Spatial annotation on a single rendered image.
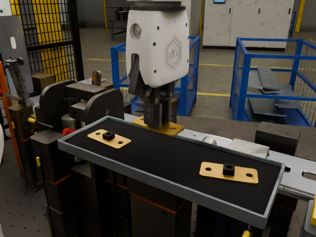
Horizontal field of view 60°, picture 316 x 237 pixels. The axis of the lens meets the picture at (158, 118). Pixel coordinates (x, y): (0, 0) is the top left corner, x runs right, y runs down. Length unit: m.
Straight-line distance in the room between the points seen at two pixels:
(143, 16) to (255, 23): 8.45
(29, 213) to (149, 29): 0.90
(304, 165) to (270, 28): 8.12
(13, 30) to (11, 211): 0.74
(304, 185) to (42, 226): 0.81
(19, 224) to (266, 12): 8.33
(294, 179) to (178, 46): 0.48
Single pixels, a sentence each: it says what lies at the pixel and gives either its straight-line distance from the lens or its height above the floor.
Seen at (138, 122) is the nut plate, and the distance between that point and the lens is 0.45.
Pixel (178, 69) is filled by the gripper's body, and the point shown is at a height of 1.31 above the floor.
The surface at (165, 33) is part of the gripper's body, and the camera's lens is 0.37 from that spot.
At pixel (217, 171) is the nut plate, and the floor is 1.16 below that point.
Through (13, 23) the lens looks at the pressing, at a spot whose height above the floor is 1.31.
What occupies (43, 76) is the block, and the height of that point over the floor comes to 1.06.
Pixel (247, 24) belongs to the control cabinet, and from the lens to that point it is 8.77.
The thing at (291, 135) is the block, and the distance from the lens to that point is 0.91.
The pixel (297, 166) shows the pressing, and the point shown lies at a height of 1.00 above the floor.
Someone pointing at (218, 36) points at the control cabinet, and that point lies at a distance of 8.76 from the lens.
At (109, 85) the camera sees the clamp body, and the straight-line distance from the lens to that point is 1.27.
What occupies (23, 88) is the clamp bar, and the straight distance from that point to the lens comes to 1.07.
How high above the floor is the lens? 1.40
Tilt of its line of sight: 24 degrees down
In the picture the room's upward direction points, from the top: straight up
